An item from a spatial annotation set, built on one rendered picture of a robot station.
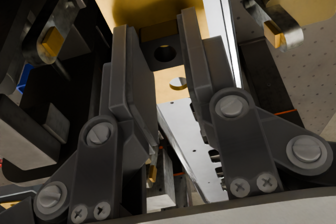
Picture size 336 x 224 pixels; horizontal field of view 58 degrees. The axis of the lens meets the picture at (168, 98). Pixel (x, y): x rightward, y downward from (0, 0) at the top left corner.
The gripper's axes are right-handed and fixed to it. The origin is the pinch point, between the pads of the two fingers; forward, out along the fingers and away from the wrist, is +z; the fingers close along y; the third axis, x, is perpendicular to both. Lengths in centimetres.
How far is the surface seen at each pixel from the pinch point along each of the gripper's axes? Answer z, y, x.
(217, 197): 28, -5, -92
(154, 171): 21, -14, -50
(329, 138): 125, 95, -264
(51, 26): 23.4, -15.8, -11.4
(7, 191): 13.1, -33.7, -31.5
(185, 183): 31, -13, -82
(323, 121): 58, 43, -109
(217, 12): 29.2, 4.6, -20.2
